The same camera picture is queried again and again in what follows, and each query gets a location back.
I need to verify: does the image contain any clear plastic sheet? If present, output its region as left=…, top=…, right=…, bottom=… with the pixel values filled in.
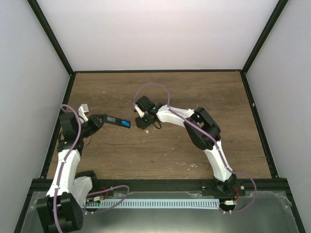
left=20, top=191, right=298, bottom=233

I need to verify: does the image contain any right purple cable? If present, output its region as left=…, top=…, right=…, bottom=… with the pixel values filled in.
left=133, top=83, right=257, bottom=214

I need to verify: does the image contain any light blue slotted cable duct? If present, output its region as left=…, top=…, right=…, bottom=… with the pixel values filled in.
left=84, top=199, right=220, bottom=209

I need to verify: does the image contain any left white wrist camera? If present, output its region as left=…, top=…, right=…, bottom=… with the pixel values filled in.
left=78, top=104, right=89, bottom=122

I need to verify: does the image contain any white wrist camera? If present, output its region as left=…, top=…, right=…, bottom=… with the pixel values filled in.
left=78, top=104, right=89, bottom=122
left=134, top=104, right=144, bottom=118

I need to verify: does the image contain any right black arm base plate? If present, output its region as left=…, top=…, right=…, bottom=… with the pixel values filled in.
left=201, top=184, right=245, bottom=197

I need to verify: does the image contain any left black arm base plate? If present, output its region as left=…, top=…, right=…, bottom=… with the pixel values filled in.
left=87, top=186, right=115, bottom=197

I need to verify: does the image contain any black aluminium frame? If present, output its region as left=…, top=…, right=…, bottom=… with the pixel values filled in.
left=15, top=0, right=305, bottom=233

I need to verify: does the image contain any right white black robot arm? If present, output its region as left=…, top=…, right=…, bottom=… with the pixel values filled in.
left=134, top=96, right=237, bottom=196

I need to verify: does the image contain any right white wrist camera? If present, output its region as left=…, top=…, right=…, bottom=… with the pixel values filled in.
left=134, top=104, right=144, bottom=118

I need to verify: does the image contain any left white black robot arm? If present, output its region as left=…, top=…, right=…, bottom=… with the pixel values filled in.
left=36, top=112, right=107, bottom=233

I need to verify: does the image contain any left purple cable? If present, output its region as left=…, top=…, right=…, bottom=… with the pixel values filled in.
left=53, top=104, right=129, bottom=233

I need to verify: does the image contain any blue battery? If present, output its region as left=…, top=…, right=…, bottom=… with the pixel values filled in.
left=121, top=120, right=131, bottom=128

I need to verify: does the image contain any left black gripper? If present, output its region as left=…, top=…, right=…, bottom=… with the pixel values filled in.
left=77, top=115, right=108, bottom=138

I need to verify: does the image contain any purple cable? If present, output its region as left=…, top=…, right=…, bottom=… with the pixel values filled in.
left=133, top=83, right=257, bottom=214
left=53, top=104, right=129, bottom=233

